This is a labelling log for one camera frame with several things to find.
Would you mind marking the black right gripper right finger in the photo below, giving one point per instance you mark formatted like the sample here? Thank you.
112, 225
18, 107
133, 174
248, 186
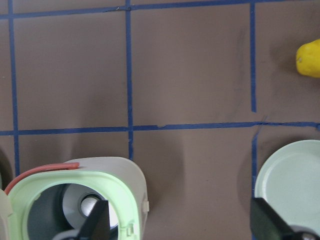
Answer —
266, 224

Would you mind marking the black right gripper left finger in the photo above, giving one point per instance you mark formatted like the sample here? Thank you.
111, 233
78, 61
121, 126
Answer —
97, 224

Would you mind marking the white rice cooker orange handle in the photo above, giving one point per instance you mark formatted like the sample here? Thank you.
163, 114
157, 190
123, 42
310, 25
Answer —
53, 201

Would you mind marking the green plate near right arm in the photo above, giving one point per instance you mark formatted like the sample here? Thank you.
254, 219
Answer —
289, 181

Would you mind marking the yellow toy potato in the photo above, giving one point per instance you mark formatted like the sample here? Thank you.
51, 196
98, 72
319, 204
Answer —
308, 59

